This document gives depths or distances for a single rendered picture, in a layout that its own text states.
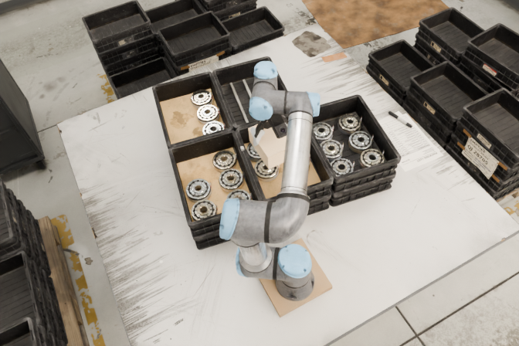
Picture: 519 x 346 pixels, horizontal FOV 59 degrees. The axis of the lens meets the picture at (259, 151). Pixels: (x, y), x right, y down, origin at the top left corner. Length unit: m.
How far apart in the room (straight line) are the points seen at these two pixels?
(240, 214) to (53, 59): 3.17
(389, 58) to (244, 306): 2.13
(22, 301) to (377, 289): 1.62
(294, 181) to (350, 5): 3.13
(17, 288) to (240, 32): 2.11
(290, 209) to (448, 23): 2.56
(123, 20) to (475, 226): 2.61
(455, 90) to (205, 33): 1.65
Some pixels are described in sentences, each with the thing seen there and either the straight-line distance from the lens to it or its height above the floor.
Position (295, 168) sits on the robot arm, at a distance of 1.32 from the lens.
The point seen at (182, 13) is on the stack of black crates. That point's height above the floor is 0.38.
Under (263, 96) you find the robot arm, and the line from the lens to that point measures 1.43.
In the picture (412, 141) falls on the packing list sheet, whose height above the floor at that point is 0.70.
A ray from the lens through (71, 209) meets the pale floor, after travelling 3.15.
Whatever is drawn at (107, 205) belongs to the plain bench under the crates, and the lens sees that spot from 2.20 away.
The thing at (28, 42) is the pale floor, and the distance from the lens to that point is 4.51.
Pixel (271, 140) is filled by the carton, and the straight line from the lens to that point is 1.71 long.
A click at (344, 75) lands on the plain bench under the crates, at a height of 0.70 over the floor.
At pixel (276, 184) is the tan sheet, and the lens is 1.94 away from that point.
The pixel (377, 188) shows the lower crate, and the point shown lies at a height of 0.73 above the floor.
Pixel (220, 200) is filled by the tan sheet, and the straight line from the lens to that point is 1.92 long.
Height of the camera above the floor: 2.46
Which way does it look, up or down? 53 degrees down
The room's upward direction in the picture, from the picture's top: 5 degrees counter-clockwise
